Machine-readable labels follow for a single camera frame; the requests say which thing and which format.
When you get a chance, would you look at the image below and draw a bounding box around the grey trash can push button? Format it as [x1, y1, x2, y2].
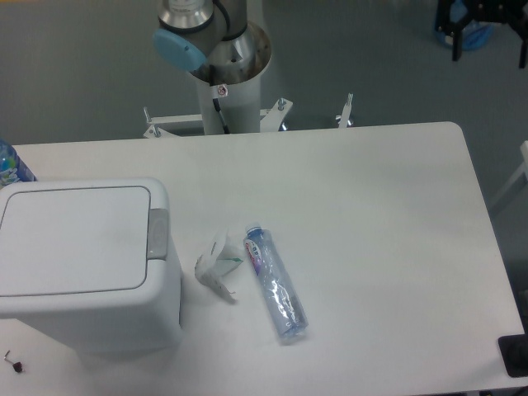
[147, 209, 169, 260]

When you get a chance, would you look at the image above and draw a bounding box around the black cable on pedestal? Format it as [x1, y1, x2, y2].
[212, 97, 230, 135]

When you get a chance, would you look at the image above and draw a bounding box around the blue labelled bottle at edge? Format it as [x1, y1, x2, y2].
[1, 139, 38, 188]

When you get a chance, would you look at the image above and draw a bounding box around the white furniture leg right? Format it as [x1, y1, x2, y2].
[488, 141, 527, 217]

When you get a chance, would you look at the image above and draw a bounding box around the black gripper frame top right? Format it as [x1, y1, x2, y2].
[434, 1, 527, 68]

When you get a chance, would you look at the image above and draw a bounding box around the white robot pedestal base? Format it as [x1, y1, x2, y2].
[144, 21, 294, 139]

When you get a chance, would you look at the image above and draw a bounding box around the white trash can lid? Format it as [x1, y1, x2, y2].
[1, 183, 150, 297]

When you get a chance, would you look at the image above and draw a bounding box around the black object at table edge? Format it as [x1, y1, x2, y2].
[498, 334, 527, 378]

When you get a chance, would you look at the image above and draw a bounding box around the silver robot arm blue cap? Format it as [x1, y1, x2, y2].
[153, 0, 257, 85]

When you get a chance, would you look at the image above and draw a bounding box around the white plastic trash can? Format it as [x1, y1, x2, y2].
[1, 177, 183, 353]

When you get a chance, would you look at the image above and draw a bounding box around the empty clear plastic bottle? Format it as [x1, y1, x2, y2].
[243, 223, 309, 345]

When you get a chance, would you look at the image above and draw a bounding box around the blue plastic bag on floor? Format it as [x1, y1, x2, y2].
[433, 2, 493, 51]

